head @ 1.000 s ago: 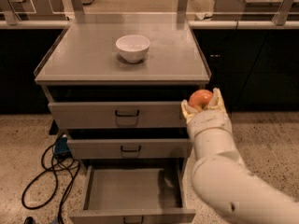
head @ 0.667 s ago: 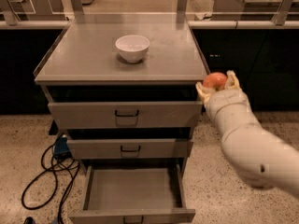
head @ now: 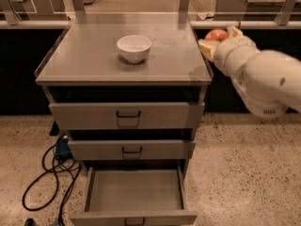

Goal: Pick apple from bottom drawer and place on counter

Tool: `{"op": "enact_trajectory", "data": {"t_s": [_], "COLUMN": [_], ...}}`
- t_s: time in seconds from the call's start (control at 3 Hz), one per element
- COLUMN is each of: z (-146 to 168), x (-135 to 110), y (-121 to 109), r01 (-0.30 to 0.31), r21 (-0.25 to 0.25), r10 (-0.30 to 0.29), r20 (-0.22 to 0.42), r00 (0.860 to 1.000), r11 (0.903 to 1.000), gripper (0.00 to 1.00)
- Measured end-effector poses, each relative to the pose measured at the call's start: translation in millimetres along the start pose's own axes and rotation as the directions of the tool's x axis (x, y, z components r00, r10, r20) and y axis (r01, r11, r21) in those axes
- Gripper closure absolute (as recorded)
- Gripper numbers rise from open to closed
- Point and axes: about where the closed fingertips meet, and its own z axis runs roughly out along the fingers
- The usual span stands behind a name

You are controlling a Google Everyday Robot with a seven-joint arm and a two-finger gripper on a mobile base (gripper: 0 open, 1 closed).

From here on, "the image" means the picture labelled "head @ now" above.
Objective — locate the grey drawer cabinet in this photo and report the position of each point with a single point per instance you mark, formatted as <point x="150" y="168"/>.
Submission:
<point x="86" y="67"/>

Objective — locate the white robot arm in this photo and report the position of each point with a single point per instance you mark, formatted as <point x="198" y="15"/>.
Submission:
<point x="268" y="82"/>

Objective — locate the blue power box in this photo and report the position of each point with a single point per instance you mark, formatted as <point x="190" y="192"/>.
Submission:
<point x="62" y="150"/>

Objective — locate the background steel table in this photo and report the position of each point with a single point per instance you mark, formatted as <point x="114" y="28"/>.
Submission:
<point x="33" y="10"/>
<point x="247" y="10"/>

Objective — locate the grey bottom drawer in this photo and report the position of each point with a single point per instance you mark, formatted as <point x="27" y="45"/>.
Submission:
<point x="145" y="197"/>

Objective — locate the grey drawer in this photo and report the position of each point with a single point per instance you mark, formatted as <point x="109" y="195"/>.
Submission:
<point x="131" y="149"/>
<point x="94" y="116"/>
<point x="145" y="197"/>

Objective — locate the white ceramic bowl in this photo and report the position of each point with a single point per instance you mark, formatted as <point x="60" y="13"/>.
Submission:
<point x="134" y="48"/>

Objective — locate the background steel table right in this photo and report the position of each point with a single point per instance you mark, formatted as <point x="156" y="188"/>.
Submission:
<point x="247" y="10"/>

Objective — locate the grey top drawer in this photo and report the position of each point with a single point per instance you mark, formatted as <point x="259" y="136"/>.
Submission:
<point x="94" y="116"/>

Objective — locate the background steel table left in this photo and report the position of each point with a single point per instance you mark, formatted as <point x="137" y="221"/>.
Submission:
<point x="33" y="10"/>

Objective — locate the white horizontal rail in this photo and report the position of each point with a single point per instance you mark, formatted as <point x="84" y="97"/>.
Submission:
<point x="194" y="24"/>

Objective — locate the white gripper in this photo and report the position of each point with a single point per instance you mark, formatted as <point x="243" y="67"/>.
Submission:
<point x="224" y="55"/>

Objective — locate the red apple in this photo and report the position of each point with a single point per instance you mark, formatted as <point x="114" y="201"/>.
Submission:
<point x="217" y="34"/>

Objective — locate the grey middle drawer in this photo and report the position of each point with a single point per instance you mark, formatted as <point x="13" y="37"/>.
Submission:
<point x="131" y="149"/>

